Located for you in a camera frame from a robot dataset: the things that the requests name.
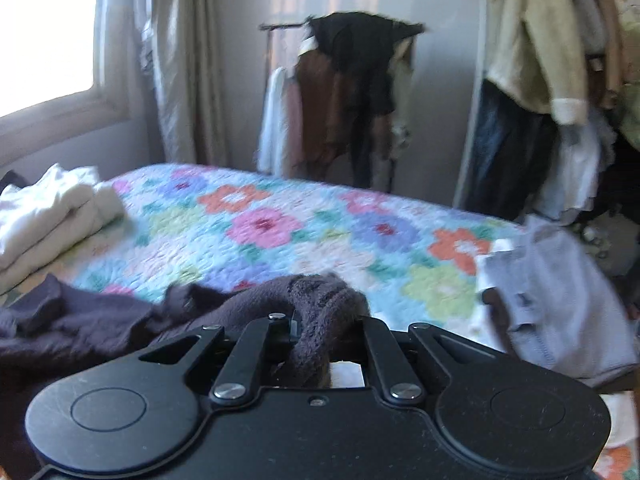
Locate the floral quilt bedspread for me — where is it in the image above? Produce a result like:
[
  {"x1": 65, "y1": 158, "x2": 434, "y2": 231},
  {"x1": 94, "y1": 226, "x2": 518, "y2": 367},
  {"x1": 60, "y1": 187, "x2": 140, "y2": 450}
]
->
[{"x1": 1, "y1": 164, "x2": 521, "y2": 340}]

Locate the dark purple knit sweater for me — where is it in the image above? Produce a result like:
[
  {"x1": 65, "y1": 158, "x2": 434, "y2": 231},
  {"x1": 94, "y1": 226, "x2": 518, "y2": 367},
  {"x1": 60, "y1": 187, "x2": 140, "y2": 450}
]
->
[{"x1": 1, "y1": 274, "x2": 370, "y2": 479}]

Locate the beige jacket on rack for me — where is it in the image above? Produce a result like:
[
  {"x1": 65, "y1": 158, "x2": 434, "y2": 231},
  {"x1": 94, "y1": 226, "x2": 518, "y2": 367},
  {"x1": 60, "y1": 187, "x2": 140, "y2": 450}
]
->
[{"x1": 486, "y1": 0, "x2": 588, "y2": 126}]

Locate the grey folded garment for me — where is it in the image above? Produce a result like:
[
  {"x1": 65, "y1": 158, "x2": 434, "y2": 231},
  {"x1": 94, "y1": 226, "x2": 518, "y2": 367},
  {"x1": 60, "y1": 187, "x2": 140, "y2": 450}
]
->
[{"x1": 476, "y1": 216, "x2": 639, "y2": 387}]

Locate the clothes rack with dark garments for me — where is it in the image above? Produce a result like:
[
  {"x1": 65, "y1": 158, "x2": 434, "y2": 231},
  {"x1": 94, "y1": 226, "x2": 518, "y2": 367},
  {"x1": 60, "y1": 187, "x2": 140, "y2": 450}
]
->
[{"x1": 256, "y1": 12, "x2": 426, "y2": 192}]

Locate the beige curtain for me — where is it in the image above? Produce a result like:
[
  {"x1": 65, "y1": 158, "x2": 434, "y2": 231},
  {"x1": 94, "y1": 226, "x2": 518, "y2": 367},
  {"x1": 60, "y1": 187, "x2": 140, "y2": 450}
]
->
[{"x1": 134, "y1": 0, "x2": 229, "y2": 166}]

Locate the folded white blanket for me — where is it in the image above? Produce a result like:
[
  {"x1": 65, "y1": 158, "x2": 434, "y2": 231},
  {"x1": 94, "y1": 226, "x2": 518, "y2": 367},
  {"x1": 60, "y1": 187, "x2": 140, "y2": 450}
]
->
[{"x1": 1, "y1": 164, "x2": 125, "y2": 294}]

